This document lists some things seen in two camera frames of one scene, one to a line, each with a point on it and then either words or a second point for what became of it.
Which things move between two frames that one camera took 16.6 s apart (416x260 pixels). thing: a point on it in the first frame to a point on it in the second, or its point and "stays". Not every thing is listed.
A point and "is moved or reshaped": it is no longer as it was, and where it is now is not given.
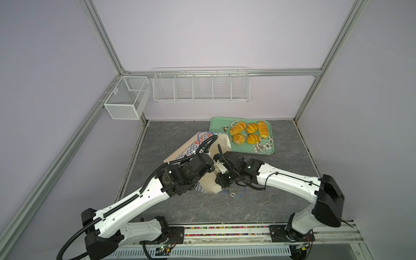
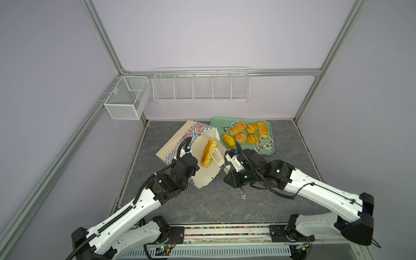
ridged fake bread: (237, 128) stays
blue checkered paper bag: (202, 142) is moved or reshaped
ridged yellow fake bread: (262, 129) stays
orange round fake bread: (252, 128) stays
